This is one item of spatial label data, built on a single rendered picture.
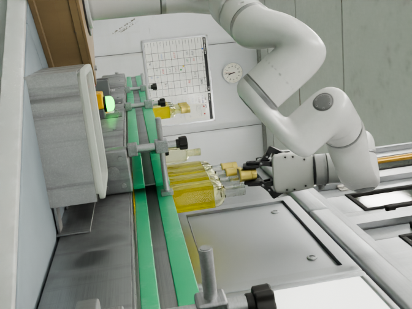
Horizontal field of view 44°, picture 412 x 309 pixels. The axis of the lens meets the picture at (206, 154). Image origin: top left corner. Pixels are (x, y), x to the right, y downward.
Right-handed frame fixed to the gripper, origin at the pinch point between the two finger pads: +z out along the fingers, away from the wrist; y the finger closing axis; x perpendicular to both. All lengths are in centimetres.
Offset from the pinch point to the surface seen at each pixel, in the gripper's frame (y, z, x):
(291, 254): -14.3, -8.1, 16.6
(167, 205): 2.5, 16.4, 26.7
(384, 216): -16.3, -33.6, -7.7
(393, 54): 6, -95, -248
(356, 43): 13, -81, -305
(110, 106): 17.4, 38.8, -16.3
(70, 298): 4, 22, 64
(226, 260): -14.3, 6.4, 18.3
